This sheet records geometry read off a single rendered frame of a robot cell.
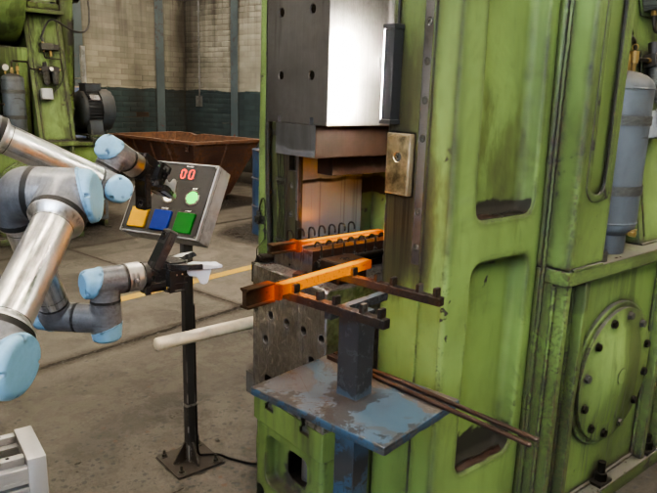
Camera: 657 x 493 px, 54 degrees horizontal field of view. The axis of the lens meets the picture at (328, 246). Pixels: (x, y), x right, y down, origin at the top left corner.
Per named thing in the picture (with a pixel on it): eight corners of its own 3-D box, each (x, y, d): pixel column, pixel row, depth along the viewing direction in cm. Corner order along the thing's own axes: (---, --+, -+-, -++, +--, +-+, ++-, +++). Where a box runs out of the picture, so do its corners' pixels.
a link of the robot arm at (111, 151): (86, 154, 186) (101, 128, 187) (110, 169, 196) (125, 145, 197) (104, 161, 182) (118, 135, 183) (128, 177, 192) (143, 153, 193)
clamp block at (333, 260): (337, 286, 187) (338, 264, 186) (319, 279, 194) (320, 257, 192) (368, 279, 195) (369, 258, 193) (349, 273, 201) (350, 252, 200)
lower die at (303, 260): (311, 276, 196) (312, 248, 194) (274, 262, 211) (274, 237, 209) (408, 257, 223) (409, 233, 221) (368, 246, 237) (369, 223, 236)
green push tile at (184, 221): (188, 234, 220) (195, 213, 222) (171, 231, 223) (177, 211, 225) (191, 235, 221) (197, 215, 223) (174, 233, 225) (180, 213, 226)
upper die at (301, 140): (314, 158, 188) (315, 125, 186) (275, 153, 203) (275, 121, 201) (414, 154, 214) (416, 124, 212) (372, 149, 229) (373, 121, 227)
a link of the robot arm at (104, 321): (86, 333, 170) (83, 292, 168) (127, 335, 170) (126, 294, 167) (72, 343, 163) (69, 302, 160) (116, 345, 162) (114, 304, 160)
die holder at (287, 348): (322, 435, 192) (327, 291, 182) (251, 389, 220) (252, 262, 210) (446, 386, 227) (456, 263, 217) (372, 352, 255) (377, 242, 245)
